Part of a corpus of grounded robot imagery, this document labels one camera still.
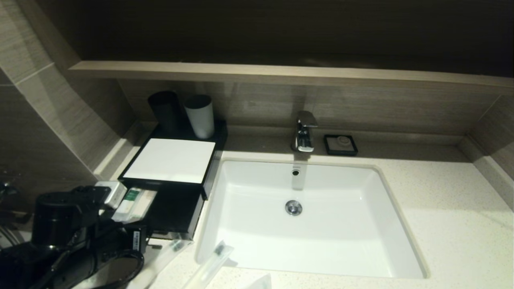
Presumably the long clear toothbrush packet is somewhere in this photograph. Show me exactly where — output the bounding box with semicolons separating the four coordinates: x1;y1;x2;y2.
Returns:
135;240;193;289

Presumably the black pull-out drawer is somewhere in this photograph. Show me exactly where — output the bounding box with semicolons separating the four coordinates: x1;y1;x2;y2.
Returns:
108;181;206;244

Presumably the black glossy storage box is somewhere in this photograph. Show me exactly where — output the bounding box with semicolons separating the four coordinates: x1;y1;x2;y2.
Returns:
118;120;228;200

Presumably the drawer packet with green label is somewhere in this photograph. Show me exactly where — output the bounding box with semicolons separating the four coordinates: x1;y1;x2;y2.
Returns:
112;187;143;224

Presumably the long packet with green label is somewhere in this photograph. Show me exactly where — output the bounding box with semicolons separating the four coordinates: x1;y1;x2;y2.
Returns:
183;240;235;289

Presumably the dark bathtub tap fixture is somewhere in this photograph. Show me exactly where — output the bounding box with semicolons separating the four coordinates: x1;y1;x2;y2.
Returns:
0;181;20;199

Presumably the black cup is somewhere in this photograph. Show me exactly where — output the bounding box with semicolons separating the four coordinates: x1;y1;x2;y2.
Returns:
147;91;182;135

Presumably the white cup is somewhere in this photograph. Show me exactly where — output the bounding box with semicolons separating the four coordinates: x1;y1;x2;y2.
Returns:
184;94;216;140

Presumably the chrome sink drain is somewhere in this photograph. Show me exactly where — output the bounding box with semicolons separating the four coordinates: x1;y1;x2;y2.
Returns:
285;199;303;217

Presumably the white ceramic sink basin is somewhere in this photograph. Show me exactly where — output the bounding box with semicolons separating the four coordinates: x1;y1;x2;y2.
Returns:
195;159;429;280

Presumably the chrome faucet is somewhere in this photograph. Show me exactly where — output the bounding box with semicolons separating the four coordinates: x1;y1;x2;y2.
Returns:
291;111;319;153

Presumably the black square soap dish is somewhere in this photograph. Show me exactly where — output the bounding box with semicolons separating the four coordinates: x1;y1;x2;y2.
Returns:
323;134;359;157

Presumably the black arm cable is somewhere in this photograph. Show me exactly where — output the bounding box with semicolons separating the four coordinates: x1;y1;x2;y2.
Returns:
91;249;145;289

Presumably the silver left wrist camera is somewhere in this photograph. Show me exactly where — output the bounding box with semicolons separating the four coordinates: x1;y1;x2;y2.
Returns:
95;180;128;210

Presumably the wooden wall shelf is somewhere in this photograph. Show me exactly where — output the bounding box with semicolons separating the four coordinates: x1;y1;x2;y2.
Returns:
67;60;514;96

